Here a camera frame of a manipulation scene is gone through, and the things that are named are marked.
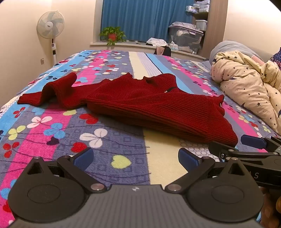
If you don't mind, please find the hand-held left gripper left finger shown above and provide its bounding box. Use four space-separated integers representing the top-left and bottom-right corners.
26 147 108 194

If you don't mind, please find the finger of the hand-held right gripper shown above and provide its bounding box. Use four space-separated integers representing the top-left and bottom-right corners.
208 141 281 164
241 134 281 152

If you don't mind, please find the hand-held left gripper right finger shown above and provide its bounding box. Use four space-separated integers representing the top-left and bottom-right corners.
164 148 249 194

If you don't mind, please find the red knit sweater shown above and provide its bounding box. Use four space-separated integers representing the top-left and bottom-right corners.
17 72 238 148

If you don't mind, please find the pile of white clothes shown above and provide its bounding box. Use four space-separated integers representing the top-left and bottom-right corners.
146 38 169 47

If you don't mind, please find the person's right hand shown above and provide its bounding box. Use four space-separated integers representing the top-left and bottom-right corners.
260 186 281 228

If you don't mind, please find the floral striped blanket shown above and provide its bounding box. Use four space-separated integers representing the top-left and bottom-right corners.
0 49 281 222

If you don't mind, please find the cream star print quilt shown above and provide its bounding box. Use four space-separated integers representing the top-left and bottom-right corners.
211 50 281 135

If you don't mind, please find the dark blue patterned pillow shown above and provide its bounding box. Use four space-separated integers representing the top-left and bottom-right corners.
270 47 281 72

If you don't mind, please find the grey pillow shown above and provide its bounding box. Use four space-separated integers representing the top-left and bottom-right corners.
208 40 264 64

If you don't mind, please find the black and pink bag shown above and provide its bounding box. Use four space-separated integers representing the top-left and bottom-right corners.
154 46 172 56

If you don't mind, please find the clear plastic storage box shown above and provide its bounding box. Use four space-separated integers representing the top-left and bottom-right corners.
169 21 204 54

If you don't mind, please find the wooden shelf unit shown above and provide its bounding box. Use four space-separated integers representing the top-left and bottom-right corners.
191 0 229 58

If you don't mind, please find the white lidded storage box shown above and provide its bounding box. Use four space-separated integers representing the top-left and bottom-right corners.
195 19 208 31

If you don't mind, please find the potted green plant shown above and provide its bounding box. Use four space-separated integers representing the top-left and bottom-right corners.
99 26 127 46

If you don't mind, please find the white standing fan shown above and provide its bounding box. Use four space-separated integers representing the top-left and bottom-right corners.
37 11 65 66

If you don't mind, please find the blue curtain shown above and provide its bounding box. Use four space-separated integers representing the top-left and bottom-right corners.
101 0 195 43

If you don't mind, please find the stack of white packets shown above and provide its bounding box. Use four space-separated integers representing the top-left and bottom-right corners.
185 0 210 13

